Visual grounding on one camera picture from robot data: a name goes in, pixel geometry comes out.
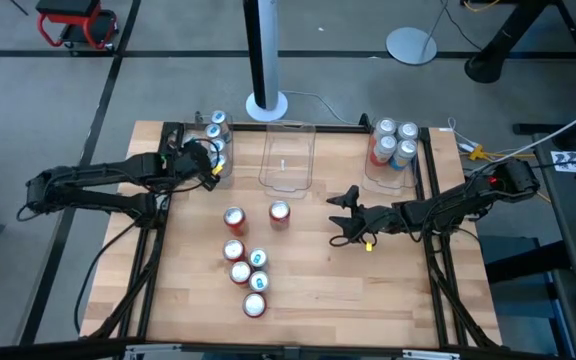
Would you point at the red white Spindrift can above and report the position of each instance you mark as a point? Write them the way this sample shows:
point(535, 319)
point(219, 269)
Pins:
point(385, 126)
point(408, 131)

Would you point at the black aluminium table frame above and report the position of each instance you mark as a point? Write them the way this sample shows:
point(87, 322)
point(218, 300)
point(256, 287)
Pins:
point(340, 128)

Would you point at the pink white Spindrift can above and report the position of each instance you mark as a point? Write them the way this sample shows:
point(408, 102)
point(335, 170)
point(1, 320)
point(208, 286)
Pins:
point(385, 145)

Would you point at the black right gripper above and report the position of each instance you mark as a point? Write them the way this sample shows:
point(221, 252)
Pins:
point(380, 220)

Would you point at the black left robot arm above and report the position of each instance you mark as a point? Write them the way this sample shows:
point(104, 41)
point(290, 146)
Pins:
point(93, 175)

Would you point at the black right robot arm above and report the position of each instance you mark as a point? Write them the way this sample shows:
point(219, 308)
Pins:
point(458, 200)

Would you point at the blue silver Red Bull can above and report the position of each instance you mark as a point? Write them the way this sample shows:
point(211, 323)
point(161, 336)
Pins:
point(258, 258)
point(216, 145)
point(218, 117)
point(212, 131)
point(259, 281)
point(218, 160)

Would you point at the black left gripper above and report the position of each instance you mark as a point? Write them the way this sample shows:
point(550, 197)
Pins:
point(188, 165)

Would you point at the black desk leg frame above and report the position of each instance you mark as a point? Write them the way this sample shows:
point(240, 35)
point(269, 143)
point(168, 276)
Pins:
point(488, 65)

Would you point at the grey round floor stand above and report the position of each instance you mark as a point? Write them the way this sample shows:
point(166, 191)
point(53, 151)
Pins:
point(410, 47)

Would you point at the blue white Spindrift can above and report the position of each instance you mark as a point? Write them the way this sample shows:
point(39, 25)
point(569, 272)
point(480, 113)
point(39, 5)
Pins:
point(404, 149)

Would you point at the yellow plug connector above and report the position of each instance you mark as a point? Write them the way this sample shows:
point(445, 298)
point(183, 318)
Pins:
point(478, 151)

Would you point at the black desk foot bar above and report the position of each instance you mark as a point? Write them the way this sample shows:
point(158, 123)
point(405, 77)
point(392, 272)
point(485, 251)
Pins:
point(528, 262)

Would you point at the clear plastic bin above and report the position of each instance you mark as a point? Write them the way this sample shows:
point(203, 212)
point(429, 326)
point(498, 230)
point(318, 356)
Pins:
point(194, 131)
point(288, 150)
point(390, 182)

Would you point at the black front beam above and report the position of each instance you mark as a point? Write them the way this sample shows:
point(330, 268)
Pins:
point(43, 351)

